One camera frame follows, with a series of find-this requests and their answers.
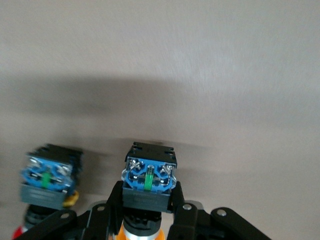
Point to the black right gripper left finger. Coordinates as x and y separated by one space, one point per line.
116 205

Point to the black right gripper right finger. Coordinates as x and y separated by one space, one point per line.
186 220

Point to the yellow push button blue block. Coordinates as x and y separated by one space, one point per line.
150 200

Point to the red push button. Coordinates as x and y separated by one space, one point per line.
42 195

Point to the brown table cover sheet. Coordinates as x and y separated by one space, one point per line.
175 50

